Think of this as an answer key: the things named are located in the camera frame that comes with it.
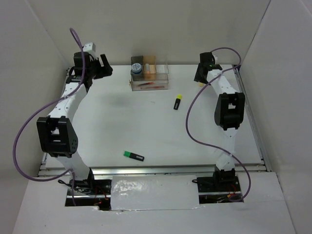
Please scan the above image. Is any blue tape roll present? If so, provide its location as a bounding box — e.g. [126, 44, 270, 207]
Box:
[131, 62, 143, 75]

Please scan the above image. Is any yellow black highlighter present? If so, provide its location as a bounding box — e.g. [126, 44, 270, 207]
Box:
[174, 94, 182, 110]

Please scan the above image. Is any orange grey highlighter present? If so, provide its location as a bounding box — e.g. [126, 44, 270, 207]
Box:
[145, 63, 151, 74]

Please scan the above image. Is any red gel pen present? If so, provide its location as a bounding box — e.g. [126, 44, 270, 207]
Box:
[140, 86, 167, 90]

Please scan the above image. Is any clear red pen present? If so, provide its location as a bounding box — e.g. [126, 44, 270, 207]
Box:
[137, 82, 155, 87]

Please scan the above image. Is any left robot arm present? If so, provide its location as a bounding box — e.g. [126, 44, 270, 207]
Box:
[37, 52, 113, 195]

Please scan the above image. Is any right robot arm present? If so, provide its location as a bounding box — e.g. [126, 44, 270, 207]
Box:
[194, 52, 245, 191]

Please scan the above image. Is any dark grey compartment box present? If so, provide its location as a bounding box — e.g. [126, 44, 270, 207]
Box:
[131, 56, 144, 81]

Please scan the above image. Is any clear plastic organizer tray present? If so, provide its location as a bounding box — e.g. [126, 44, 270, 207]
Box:
[129, 55, 169, 91]

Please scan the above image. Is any tan compartment box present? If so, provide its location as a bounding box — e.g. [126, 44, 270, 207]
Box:
[143, 55, 156, 80]

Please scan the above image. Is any green black highlighter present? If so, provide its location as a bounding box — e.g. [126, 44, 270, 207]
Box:
[123, 151, 144, 161]

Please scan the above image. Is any white cover panel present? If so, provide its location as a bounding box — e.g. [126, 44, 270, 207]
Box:
[111, 175, 199, 211]

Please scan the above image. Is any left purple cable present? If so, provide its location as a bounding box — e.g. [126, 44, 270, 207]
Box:
[12, 27, 88, 205]

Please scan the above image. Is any purple cable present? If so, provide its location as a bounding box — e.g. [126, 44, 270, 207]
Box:
[185, 46, 252, 203]
[12, 27, 88, 205]

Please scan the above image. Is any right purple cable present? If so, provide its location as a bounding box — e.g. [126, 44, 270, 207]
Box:
[185, 46, 252, 203]

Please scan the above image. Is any aluminium frame rail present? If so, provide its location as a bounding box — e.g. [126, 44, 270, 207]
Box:
[39, 64, 273, 177]

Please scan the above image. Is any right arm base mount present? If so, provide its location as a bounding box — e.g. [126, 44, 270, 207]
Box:
[192, 167, 243, 204]

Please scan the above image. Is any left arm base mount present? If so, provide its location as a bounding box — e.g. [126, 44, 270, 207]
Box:
[58, 179, 112, 211]

